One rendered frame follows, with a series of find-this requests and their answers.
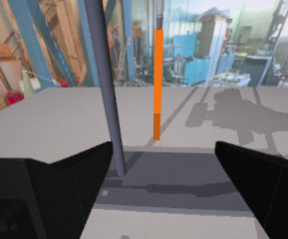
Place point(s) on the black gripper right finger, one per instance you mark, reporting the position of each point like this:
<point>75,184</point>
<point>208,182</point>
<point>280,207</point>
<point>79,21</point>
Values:
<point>262,181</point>

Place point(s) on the dark grey flat plate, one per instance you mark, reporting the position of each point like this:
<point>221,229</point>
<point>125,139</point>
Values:
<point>176,182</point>

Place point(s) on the orange handle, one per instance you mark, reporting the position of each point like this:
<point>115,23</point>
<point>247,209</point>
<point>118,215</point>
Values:
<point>158,50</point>

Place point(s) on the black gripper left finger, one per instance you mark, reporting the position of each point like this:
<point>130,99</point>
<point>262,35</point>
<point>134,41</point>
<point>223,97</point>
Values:
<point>60,195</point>

